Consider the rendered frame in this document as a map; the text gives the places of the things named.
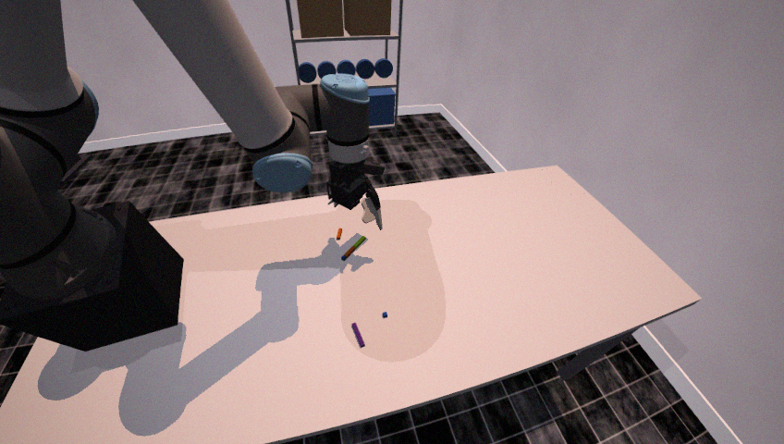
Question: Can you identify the purple rod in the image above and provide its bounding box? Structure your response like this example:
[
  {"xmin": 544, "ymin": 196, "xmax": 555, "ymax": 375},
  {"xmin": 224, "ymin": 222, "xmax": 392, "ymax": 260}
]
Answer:
[{"xmin": 352, "ymin": 322, "xmax": 365, "ymax": 348}]

